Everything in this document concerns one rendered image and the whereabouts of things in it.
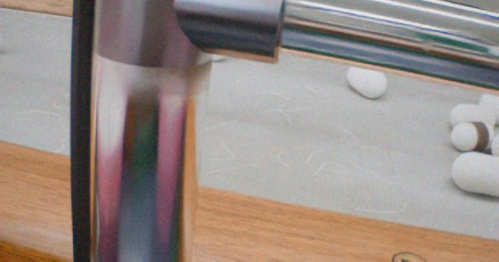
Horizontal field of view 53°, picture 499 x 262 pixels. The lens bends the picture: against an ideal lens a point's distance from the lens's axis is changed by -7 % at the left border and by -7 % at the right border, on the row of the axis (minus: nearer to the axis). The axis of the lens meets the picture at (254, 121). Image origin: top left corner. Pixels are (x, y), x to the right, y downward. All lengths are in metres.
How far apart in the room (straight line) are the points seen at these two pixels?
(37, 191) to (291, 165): 0.13
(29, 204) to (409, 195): 0.17
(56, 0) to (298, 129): 0.32
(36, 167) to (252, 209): 0.08
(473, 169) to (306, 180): 0.08
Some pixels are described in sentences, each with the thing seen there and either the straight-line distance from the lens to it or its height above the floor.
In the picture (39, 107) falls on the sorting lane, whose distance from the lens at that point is 0.31.
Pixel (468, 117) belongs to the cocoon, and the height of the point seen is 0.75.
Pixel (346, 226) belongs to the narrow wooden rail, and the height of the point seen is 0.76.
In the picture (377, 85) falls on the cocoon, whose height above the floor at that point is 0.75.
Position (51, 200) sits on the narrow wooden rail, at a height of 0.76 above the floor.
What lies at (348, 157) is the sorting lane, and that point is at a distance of 0.29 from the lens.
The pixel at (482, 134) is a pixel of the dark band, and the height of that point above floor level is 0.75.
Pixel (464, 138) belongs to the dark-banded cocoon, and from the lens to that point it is 0.33.
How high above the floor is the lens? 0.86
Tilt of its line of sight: 22 degrees down
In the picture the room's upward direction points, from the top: 8 degrees clockwise
